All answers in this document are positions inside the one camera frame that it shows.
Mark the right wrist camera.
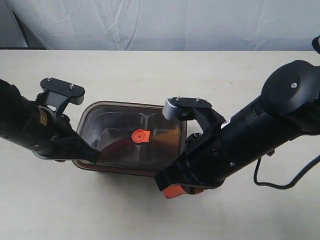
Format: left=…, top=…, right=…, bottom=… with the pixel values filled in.
left=162, top=96, right=212, bottom=121

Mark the white backdrop cloth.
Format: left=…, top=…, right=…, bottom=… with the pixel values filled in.
left=6, top=0, right=320, bottom=51

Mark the transparent lid orange seal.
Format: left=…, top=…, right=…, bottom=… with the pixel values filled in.
left=71, top=100, right=188, bottom=177

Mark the steel two-compartment lunch box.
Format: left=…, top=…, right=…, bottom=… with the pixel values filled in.
left=82, top=106, right=186, bottom=163

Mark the red toy sausage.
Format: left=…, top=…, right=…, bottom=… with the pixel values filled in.
left=98, top=138, right=137, bottom=163

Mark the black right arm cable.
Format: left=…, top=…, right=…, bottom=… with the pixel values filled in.
left=253, top=149, right=320, bottom=192

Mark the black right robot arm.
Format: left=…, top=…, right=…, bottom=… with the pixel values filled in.
left=154, top=60, right=320, bottom=194

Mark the yellow toy cheese wedge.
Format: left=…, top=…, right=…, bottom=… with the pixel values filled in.
left=150, top=129, right=180, bottom=145

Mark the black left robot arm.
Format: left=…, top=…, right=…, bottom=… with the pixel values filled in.
left=0, top=77, right=101, bottom=164

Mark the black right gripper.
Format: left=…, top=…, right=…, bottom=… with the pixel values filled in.
left=154, top=109, right=241, bottom=200

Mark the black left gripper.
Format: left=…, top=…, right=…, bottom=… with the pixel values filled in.
left=30, top=105, right=101, bottom=164

